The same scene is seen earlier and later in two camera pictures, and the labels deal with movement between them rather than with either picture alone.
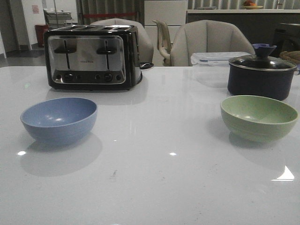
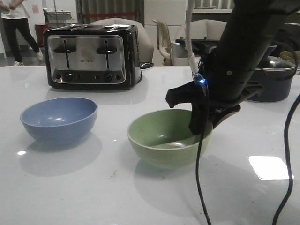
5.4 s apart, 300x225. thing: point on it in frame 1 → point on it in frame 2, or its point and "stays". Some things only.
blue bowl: (60, 121) stays
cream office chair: (164, 41) stays
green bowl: (253, 119) → (164, 139)
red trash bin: (40, 29) stays
